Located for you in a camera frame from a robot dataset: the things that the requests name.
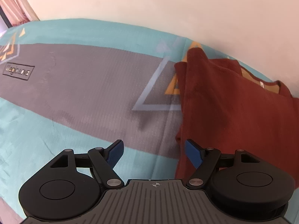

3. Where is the dark red knit sweater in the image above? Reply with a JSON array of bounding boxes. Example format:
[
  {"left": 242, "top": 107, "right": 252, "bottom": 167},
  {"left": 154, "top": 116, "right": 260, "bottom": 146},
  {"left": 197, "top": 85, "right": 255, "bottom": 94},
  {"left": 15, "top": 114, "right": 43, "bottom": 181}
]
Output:
[{"left": 174, "top": 48, "right": 298, "bottom": 181}]

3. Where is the teal grey patterned bedsheet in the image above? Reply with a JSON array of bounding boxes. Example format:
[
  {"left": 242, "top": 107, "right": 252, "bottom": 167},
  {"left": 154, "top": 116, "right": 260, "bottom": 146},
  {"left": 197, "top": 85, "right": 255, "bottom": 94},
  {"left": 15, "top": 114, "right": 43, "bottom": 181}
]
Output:
[{"left": 0, "top": 18, "right": 276, "bottom": 217}]

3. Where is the pink curtain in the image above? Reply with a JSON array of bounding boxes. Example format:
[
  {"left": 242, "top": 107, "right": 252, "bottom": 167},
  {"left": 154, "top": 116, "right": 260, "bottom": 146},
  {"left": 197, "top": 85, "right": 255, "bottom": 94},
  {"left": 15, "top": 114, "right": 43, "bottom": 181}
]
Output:
[{"left": 1, "top": 0, "right": 39, "bottom": 26}]

